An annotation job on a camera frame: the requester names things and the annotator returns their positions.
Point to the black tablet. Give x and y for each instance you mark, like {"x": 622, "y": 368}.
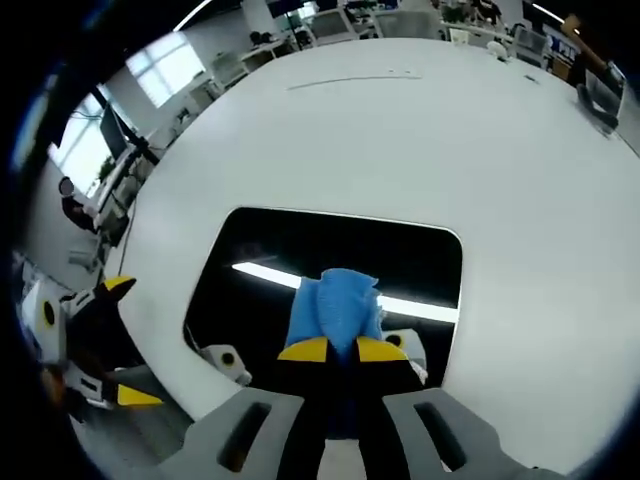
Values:
{"x": 350, "y": 240}

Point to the white cup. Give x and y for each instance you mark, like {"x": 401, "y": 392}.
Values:
{"x": 458, "y": 36}

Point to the blue cleaning cloth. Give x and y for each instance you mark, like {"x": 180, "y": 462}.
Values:
{"x": 335, "y": 305}

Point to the black computer monitor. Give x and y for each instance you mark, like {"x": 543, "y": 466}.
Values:
{"x": 114, "y": 132}

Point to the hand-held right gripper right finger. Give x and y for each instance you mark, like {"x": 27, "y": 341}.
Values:
{"x": 430, "y": 435}

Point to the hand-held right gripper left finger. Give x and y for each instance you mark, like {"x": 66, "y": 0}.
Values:
{"x": 260, "y": 435}

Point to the dark grey object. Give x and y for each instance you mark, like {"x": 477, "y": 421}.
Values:
{"x": 597, "y": 107}

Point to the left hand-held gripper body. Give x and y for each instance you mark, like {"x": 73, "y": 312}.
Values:
{"x": 47, "y": 325}

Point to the small white round object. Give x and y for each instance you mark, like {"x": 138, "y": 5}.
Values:
{"x": 496, "y": 49}

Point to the grey office chair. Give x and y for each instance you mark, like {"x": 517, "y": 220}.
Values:
{"x": 334, "y": 25}

